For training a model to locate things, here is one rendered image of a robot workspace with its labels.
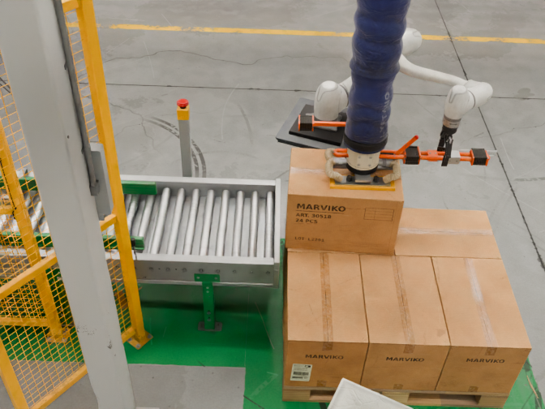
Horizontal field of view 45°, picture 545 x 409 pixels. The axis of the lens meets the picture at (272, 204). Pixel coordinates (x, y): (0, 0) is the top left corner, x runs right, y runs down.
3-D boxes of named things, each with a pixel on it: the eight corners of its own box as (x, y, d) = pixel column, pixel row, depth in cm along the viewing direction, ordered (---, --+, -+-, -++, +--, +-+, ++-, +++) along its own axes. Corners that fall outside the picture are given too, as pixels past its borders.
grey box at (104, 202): (57, 213, 243) (42, 148, 223) (62, 203, 247) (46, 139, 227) (111, 214, 244) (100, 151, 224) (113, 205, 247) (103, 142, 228)
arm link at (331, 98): (308, 112, 413) (310, 81, 398) (330, 103, 421) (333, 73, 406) (323, 124, 403) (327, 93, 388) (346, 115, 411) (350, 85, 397)
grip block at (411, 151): (403, 165, 340) (405, 156, 336) (401, 153, 347) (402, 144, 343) (419, 165, 339) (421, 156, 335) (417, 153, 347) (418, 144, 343)
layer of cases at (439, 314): (283, 385, 344) (287, 340, 317) (284, 249, 418) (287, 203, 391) (509, 393, 345) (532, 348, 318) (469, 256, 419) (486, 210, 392)
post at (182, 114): (186, 232, 446) (176, 109, 380) (186, 226, 451) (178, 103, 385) (195, 233, 446) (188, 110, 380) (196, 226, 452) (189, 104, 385)
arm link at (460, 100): (453, 122, 319) (472, 114, 325) (461, 96, 309) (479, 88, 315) (438, 112, 326) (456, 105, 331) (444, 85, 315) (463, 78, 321)
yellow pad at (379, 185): (329, 189, 340) (330, 182, 337) (329, 177, 347) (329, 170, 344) (395, 191, 339) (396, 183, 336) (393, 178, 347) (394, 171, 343)
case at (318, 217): (285, 247, 363) (287, 193, 336) (288, 200, 393) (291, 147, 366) (392, 255, 361) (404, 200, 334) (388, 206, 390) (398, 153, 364)
